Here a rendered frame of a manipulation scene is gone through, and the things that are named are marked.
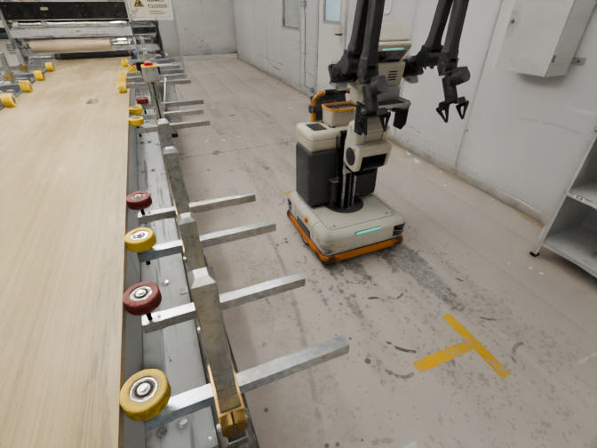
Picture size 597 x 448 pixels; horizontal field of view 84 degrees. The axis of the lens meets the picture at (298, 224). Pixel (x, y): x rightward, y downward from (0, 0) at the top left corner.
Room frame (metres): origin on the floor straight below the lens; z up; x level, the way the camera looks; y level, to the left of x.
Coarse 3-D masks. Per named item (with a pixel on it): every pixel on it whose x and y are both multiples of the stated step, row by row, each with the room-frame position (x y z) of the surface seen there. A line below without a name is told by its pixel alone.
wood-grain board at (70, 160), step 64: (64, 64) 3.92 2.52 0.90; (128, 64) 3.92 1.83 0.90; (0, 128) 1.77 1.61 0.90; (64, 128) 1.77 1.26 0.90; (128, 128) 1.78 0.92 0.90; (0, 192) 1.05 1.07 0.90; (64, 192) 1.05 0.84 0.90; (128, 192) 1.10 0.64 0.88; (0, 256) 0.70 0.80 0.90; (64, 256) 0.70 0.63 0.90; (0, 320) 0.48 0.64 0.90; (64, 320) 0.48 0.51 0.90; (0, 384) 0.33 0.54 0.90; (64, 384) 0.33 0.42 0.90
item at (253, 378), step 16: (304, 352) 0.45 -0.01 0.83; (320, 352) 0.45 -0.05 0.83; (336, 352) 0.46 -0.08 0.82; (256, 368) 0.41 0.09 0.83; (272, 368) 0.41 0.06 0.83; (288, 368) 0.41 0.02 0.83; (304, 368) 0.43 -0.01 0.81; (208, 384) 0.38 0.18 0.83; (240, 384) 0.38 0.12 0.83; (256, 384) 0.38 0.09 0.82; (176, 400) 0.34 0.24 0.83; (192, 400) 0.34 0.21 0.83; (208, 400) 0.35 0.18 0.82; (160, 416) 0.31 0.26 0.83; (176, 416) 0.32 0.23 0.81
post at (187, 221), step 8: (184, 216) 0.56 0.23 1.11; (192, 216) 0.57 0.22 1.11; (184, 224) 0.55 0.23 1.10; (192, 224) 0.56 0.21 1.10; (184, 232) 0.55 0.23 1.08; (192, 232) 0.56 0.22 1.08; (184, 240) 0.55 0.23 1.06; (192, 240) 0.55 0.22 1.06; (184, 248) 0.55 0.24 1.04; (192, 248) 0.55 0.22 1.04; (200, 248) 0.56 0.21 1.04; (192, 256) 0.55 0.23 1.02; (200, 256) 0.56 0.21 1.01; (192, 264) 0.55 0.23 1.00; (200, 264) 0.56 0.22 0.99
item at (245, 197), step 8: (248, 192) 1.18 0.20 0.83; (208, 200) 1.12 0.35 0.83; (216, 200) 1.12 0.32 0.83; (224, 200) 1.12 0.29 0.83; (232, 200) 1.13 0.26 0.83; (240, 200) 1.14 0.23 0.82; (248, 200) 1.15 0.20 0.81; (168, 208) 1.06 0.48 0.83; (192, 208) 1.07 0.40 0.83; (200, 208) 1.08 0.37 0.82; (208, 208) 1.09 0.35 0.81; (216, 208) 1.10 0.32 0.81; (144, 216) 1.00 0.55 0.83; (152, 216) 1.01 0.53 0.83; (160, 216) 1.02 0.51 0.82; (168, 216) 1.03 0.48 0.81; (176, 216) 1.04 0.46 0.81
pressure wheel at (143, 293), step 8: (128, 288) 0.57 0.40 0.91; (136, 288) 0.57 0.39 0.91; (144, 288) 0.57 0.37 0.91; (152, 288) 0.57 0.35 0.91; (128, 296) 0.54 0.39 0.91; (136, 296) 0.55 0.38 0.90; (144, 296) 0.55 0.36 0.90; (152, 296) 0.54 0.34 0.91; (160, 296) 0.56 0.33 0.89; (128, 304) 0.52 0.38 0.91; (136, 304) 0.52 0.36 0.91; (144, 304) 0.52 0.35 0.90; (152, 304) 0.53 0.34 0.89; (136, 312) 0.51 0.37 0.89; (144, 312) 0.52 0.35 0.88
